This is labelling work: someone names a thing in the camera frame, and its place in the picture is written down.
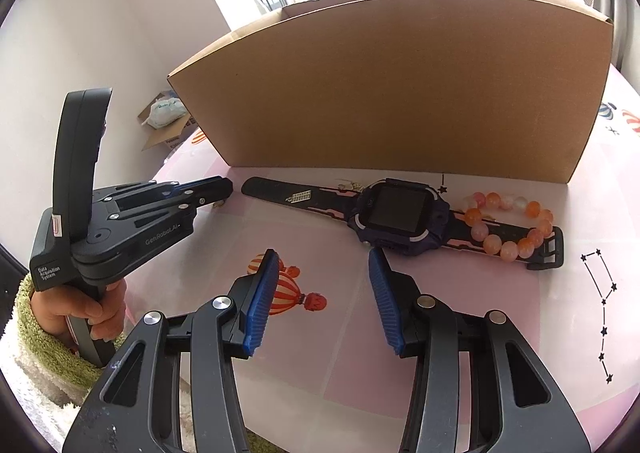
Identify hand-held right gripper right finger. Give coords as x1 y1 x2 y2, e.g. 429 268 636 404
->
368 248 592 453

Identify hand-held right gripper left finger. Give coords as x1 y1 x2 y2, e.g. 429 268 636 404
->
62 249 281 453

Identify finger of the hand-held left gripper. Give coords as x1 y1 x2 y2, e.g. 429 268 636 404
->
102 176 234 202
107 195 208 230

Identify dark blue smartwatch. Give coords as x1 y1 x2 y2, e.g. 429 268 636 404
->
241 176 564 270

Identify brown cardboard board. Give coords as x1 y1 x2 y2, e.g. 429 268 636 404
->
166 0 615 184

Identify person's left forearm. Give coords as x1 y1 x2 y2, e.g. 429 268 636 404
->
0 273 128 453

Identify person's left hand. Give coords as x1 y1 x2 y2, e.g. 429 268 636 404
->
30 278 128 344

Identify small open cardboard box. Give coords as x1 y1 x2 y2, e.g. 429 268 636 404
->
138 92 202 152

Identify white plastic bag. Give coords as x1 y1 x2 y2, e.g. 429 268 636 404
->
147 97 187 128

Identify grey curtain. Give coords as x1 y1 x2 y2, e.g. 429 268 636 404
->
592 0 635 78

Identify orange bead bracelet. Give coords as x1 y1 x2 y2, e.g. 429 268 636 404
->
464 191 555 264

